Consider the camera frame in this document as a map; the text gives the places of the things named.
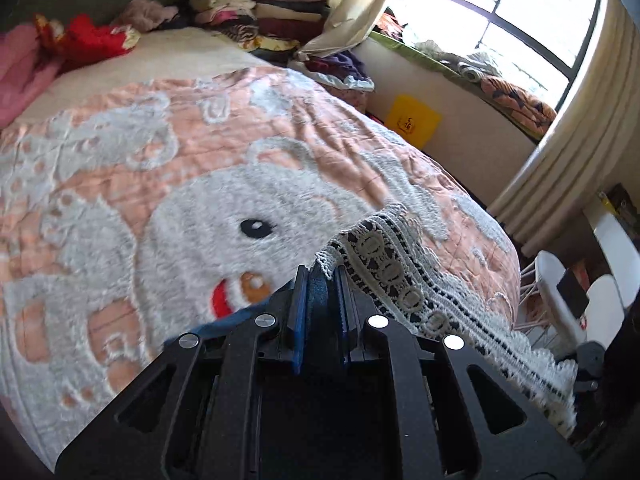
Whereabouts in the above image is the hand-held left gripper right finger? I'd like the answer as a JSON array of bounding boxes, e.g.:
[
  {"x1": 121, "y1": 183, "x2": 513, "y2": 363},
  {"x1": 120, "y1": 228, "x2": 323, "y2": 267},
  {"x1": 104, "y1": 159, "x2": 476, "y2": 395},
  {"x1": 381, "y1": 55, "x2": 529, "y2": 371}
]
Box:
[{"x1": 334, "y1": 265, "x2": 587, "y2": 480}]

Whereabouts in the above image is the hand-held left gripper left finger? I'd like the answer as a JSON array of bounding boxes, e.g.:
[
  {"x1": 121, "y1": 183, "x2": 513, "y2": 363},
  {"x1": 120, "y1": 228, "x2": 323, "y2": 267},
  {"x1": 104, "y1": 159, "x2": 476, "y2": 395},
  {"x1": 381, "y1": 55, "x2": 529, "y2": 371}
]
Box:
[{"x1": 55, "y1": 264, "x2": 310, "y2": 480}]

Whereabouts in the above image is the peach blanket white bear print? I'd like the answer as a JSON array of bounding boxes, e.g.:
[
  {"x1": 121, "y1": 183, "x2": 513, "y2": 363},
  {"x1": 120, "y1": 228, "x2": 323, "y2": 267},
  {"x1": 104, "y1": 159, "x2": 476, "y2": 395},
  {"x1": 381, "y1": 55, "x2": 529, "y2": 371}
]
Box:
[{"x1": 0, "y1": 25, "x2": 523, "y2": 471}]

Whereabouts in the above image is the purple clothes pile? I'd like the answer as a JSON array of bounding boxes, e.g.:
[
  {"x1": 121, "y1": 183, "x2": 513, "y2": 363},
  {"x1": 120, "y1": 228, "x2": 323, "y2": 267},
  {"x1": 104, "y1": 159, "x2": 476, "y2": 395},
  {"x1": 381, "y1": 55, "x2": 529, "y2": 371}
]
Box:
[{"x1": 289, "y1": 49, "x2": 376, "y2": 93}]

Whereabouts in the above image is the white chair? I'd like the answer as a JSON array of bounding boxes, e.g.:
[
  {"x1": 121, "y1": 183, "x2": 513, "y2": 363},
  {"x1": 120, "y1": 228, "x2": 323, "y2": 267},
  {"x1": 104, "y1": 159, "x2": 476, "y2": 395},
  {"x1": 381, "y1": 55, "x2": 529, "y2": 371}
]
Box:
[{"x1": 517, "y1": 210, "x2": 640, "y2": 361}]

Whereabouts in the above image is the green windowsill cover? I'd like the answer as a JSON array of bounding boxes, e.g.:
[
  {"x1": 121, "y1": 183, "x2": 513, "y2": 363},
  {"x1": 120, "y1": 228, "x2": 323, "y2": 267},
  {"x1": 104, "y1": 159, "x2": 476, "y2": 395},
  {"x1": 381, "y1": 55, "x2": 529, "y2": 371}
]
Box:
[{"x1": 367, "y1": 30, "x2": 543, "y2": 143}]

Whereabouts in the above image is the orange patterned cloth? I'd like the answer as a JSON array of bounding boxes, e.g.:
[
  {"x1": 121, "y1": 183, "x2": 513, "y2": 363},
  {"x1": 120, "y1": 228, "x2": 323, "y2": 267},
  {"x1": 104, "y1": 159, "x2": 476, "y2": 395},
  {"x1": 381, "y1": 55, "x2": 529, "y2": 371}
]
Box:
[{"x1": 479, "y1": 75, "x2": 559, "y2": 137}]

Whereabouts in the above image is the white crumpled cloth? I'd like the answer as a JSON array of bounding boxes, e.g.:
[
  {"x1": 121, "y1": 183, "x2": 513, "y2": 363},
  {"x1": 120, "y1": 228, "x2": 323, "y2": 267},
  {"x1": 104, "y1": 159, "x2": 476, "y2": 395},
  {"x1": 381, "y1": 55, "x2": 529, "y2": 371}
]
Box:
[{"x1": 414, "y1": 39, "x2": 503, "y2": 83}]

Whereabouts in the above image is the cream pleated curtain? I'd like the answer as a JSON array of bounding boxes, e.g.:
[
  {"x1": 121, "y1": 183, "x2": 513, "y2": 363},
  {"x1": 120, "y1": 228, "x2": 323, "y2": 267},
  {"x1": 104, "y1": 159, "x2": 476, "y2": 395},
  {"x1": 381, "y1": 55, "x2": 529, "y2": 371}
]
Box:
[{"x1": 487, "y1": 0, "x2": 640, "y2": 258}]

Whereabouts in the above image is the stack of folded clothes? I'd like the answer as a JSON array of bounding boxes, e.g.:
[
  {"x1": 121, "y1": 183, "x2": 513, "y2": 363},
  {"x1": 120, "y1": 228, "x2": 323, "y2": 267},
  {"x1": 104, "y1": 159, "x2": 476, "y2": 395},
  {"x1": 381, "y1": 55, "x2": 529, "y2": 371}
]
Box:
[{"x1": 187, "y1": 0, "x2": 333, "y2": 56}]

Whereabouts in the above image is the mauve fluffy cloth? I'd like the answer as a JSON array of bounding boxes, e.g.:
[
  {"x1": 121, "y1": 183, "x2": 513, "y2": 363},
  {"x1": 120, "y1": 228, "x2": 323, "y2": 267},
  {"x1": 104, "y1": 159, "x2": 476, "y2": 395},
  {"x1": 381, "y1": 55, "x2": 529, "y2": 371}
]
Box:
[{"x1": 111, "y1": 0, "x2": 180, "y2": 32}]

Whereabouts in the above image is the black framed window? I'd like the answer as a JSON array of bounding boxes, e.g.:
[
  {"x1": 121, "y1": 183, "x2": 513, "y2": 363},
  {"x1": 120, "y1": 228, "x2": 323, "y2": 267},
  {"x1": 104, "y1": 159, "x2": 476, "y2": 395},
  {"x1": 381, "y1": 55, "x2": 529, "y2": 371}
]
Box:
[{"x1": 397, "y1": 0, "x2": 603, "y2": 96}]

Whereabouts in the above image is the red patterned cloth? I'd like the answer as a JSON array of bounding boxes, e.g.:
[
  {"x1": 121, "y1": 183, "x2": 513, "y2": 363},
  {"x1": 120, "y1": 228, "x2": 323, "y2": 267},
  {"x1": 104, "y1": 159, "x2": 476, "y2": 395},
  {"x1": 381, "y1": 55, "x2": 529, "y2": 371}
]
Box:
[{"x1": 34, "y1": 11, "x2": 142, "y2": 60}]

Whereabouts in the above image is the pink duvet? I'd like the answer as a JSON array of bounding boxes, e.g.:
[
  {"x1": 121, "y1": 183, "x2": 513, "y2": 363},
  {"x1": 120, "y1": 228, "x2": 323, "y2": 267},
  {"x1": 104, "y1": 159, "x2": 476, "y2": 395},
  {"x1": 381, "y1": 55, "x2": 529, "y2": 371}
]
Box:
[{"x1": 0, "y1": 24, "x2": 66, "y2": 128}]

